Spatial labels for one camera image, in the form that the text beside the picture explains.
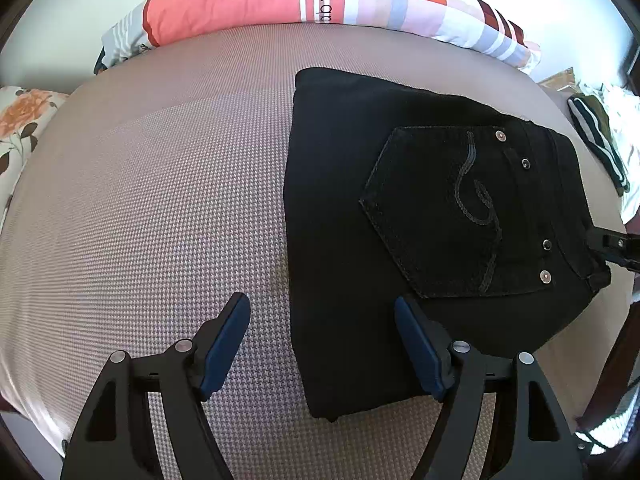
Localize green white striped garment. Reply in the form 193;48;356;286
567;91;632;197

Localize black pants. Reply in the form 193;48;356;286
282;67;613;423

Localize dark wooden bed frame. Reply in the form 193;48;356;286
575;300;640;443

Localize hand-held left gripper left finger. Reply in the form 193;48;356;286
60;292;251;480

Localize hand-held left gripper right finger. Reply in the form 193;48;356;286
394;296;586;480

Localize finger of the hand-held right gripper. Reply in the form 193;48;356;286
602;254;640;272
582;227;640;257

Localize pink patchwork pillow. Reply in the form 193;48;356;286
92;0;542;76

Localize floral pillow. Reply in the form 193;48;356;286
0;85;71;233

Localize light wooden board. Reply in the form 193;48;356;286
540;66;576;92

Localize brown woven bed mat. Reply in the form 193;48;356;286
0;22;640;480

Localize white cloth pile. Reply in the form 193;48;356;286
597;82;640;223

